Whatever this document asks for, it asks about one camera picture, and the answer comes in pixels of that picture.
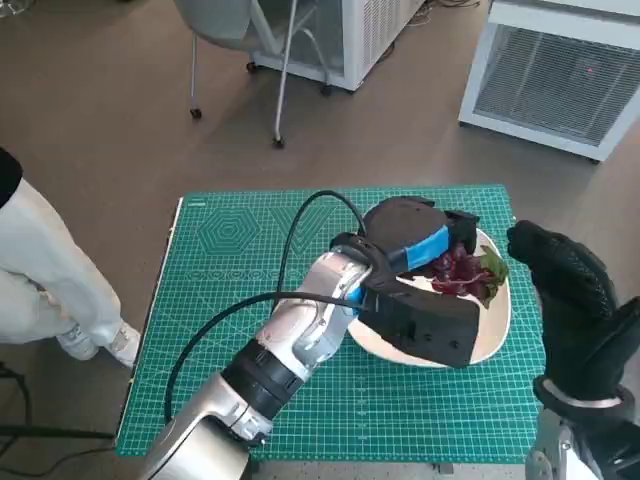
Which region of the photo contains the black knitted gloved right hand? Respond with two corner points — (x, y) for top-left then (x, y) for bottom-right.
(505, 219), (640, 402)

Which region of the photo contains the bare black left hand blue tape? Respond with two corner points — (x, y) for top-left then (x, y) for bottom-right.
(361, 195), (483, 275)

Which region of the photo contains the toy red grapes bunch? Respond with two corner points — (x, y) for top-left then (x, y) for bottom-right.
(429, 244), (511, 310)

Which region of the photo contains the white square plate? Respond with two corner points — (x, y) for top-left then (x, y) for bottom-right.
(346, 227), (512, 370)

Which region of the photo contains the green cutting mat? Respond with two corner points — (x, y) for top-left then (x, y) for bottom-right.
(115, 185), (545, 462)

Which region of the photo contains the white mesh cabinet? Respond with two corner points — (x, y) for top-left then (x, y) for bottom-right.
(457, 0), (640, 165)
(248, 0), (430, 94)

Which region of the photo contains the grey chair on castors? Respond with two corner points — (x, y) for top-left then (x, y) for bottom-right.
(172, 0), (335, 151)

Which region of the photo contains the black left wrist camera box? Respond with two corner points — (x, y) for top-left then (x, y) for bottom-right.
(356, 276), (483, 372)

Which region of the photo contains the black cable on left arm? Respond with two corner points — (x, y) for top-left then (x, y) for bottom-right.
(163, 189), (369, 427)

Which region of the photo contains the black floor cable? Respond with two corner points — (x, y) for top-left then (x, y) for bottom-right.
(0, 360), (117, 480)

